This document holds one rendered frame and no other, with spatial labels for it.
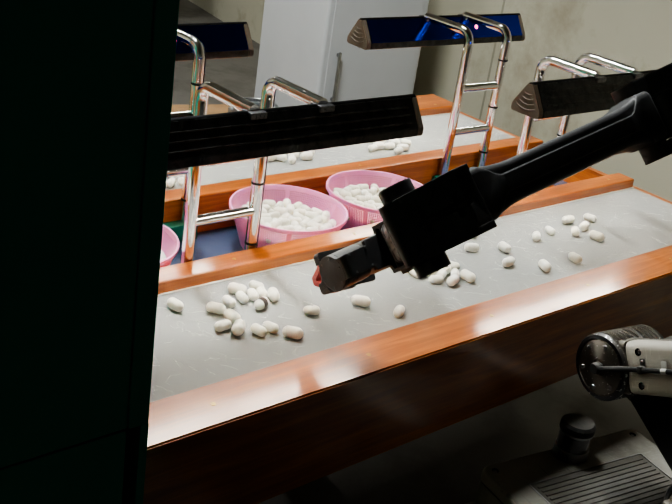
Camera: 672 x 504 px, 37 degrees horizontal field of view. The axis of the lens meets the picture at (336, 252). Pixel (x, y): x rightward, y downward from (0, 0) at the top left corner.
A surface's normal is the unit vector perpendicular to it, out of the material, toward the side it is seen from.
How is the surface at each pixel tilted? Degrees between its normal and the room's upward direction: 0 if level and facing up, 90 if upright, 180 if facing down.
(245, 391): 0
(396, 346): 0
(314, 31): 90
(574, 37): 90
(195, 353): 0
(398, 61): 90
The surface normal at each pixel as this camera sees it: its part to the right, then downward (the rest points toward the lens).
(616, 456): 0.14, -0.90
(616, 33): -0.86, 0.10
